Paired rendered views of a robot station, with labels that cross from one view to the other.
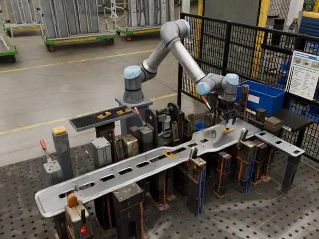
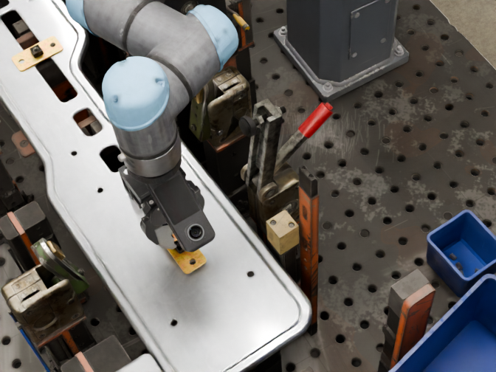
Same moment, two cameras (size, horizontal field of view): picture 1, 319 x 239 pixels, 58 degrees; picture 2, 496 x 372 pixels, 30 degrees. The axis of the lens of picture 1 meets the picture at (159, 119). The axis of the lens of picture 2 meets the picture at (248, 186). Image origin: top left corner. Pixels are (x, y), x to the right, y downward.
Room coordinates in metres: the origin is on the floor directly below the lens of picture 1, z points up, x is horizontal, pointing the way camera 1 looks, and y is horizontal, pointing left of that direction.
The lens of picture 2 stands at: (1.77, -1.08, 2.19)
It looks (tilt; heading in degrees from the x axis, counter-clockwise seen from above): 58 degrees down; 95
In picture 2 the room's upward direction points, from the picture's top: 6 degrees counter-clockwise
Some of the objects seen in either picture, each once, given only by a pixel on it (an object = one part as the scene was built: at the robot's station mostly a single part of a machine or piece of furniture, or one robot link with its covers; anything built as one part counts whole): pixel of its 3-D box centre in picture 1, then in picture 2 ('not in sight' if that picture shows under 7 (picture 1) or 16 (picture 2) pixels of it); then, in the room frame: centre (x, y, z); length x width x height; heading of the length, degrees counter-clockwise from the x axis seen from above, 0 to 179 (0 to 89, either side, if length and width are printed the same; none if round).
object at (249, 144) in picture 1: (243, 166); (60, 332); (1.41, -0.51, 0.87); 0.12 x 0.09 x 0.35; 34
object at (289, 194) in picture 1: (290, 173); not in sight; (1.38, -0.78, 0.84); 0.11 x 0.06 x 0.29; 34
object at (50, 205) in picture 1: (166, 156); (29, 50); (1.33, -0.04, 1.00); 1.38 x 0.22 x 0.02; 124
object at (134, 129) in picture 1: (135, 156); not in sight; (1.48, 0.15, 0.90); 0.05 x 0.05 x 0.40; 34
